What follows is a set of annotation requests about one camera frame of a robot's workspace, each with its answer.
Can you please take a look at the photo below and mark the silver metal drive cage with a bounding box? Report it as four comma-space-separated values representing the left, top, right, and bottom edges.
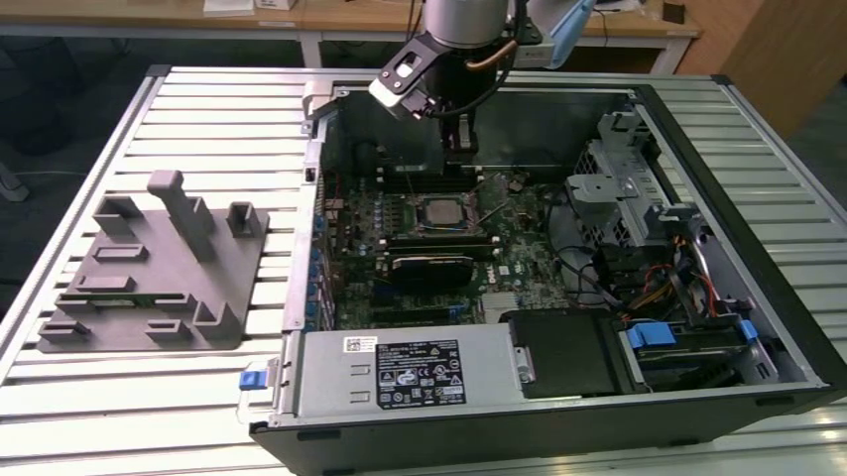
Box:
566, 111, 670, 249

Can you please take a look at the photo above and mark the black graphics card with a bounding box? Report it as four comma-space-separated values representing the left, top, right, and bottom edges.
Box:
390, 255, 475, 292

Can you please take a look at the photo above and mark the metal socket cover frame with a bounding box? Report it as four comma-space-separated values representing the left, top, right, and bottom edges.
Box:
470, 178, 515, 214

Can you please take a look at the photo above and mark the green RAM stick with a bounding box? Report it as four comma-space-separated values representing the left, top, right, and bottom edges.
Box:
84, 296, 167, 306

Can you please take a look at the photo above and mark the black plastic drive cover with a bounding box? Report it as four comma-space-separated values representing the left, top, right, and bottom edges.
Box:
499, 309, 647, 401

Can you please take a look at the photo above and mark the copper coloured cable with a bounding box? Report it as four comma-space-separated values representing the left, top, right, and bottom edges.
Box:
465, 41, 519, 71

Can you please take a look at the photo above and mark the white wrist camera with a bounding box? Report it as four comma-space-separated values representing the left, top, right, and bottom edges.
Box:
368, 37, 442, 121

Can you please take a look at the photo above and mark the silver CPU green edge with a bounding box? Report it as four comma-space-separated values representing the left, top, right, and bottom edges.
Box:
423, 195, 465, 224

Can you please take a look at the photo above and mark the black open PC case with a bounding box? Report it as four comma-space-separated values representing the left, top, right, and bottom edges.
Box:
248, 73, 847, 476

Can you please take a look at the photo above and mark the wooden desk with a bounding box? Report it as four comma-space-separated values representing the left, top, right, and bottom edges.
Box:
0, 0, 705, 75

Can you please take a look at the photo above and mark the grey metal leg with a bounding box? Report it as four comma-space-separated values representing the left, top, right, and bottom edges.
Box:
0, 157, 32, 203

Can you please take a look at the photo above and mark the grey parts rack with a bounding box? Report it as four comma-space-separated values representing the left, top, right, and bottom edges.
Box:
36, 170, 272, 354

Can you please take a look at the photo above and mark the hard disk in blue carrier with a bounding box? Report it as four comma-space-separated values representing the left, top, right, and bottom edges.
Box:
621, 318, 763, 393

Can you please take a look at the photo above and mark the wooden cabinet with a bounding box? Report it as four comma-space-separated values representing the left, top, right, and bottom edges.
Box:
678, 0, 847, 145

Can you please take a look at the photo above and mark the CPU socket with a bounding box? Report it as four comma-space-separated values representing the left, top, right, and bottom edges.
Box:
411, 193, 479, 235

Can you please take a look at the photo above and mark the red wire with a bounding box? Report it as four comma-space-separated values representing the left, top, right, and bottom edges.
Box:
645, 265, 722, 319

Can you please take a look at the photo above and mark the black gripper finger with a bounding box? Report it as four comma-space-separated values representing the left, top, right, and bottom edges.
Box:
442, 114, 479, 166

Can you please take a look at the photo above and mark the green motherboard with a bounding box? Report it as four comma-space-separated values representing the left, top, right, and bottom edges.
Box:
315, 168, 601, 331

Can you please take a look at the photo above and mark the silver power supply unit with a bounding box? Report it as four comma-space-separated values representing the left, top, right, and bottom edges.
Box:
290, 324, 531, 417

